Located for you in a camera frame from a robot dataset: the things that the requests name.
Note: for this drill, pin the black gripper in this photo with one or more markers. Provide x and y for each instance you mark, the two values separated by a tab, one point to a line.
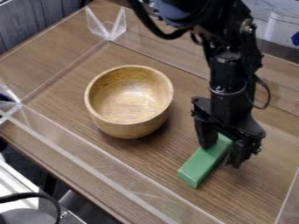
244	131

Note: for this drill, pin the green rectangular block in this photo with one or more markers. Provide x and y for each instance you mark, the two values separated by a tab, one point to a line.
202	162

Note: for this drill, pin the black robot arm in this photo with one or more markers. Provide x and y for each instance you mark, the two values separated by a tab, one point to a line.
222	27

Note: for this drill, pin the brown wooden bowl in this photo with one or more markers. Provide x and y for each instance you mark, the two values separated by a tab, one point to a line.
128	100

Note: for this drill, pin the white container top right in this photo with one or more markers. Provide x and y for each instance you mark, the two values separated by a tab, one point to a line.
282	29

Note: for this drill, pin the grey metal stand base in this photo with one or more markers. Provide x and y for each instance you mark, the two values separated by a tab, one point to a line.
18	213

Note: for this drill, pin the clear acrylic front wall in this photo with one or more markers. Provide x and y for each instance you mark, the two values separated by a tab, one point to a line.
118	188

